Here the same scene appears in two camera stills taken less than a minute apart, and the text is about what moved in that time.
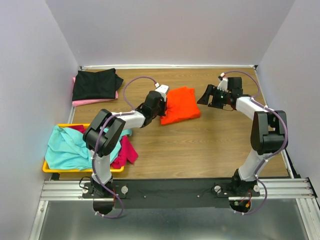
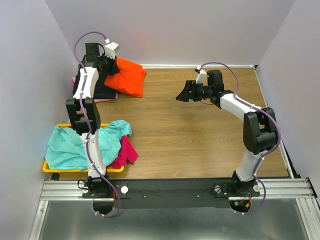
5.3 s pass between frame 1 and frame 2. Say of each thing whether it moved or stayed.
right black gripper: moved
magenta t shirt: stayed
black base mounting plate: stayed
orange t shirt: moved
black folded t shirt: stayed
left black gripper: moved
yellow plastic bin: stayed
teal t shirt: stayed
